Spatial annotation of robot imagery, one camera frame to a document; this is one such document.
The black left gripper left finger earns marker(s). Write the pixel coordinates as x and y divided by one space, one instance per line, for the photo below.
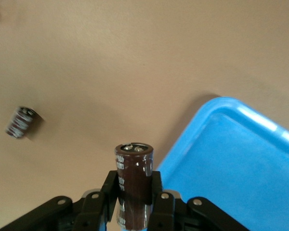
91 207

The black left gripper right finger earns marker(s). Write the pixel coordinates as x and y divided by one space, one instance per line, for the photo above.
168 207

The dark brown capacitor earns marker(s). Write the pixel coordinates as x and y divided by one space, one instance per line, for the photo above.
134 183
20 122

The blue plastic tray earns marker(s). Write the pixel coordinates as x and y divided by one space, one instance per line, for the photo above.
231 168

